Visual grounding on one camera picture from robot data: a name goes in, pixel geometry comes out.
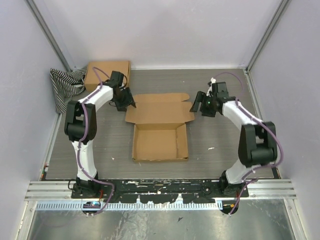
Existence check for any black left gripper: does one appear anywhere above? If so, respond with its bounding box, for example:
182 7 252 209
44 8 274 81
113 87 136 113

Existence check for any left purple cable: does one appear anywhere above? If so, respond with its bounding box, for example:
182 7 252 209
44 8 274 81
76 66 116 216

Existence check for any slotted cable duct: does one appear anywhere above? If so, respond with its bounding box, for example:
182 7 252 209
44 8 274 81
35 200 223 211

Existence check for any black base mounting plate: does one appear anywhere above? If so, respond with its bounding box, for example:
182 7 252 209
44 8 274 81
67 179 245 204

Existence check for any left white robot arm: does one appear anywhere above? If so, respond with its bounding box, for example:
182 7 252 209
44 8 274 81
64 67 136 199

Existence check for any aluminium frame rail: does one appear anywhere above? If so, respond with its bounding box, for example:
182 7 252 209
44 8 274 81
25 179 297 204

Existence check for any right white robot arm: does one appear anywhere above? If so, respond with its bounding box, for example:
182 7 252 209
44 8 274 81
189 78 278 198

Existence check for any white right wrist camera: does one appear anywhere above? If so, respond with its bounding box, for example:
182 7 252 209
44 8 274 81
208 77 217 87

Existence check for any black white striped cloth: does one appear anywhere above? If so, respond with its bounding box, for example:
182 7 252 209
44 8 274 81
49 65 88 114

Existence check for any brown cardboard box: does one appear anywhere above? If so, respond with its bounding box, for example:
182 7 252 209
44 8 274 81
125 92 195 162
84 60 131 93

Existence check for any closed brown cardboard box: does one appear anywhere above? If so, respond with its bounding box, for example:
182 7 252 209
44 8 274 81
84 60 131 93

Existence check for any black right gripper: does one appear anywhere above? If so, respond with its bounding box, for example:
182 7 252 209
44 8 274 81
190 91 217 118

